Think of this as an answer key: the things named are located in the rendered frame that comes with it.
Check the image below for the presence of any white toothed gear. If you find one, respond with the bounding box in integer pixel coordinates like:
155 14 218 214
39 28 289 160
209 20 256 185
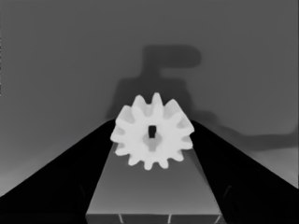
109 91 195 171

